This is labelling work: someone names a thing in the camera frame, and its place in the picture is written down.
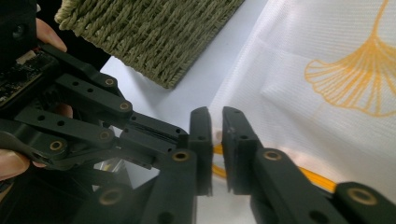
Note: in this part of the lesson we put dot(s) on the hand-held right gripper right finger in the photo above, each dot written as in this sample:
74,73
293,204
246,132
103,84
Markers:
239,149

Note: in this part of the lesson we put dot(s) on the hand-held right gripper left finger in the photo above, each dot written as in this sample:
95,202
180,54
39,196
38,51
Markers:
201,146

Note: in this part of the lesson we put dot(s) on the white leaf-print mesh laundry bag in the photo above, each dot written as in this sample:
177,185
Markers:
295,124

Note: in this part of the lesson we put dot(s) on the green woven basket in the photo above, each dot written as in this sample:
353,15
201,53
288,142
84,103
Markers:
149,37

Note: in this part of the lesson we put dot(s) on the white table cover sheet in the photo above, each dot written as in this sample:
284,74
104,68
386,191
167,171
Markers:
193,84

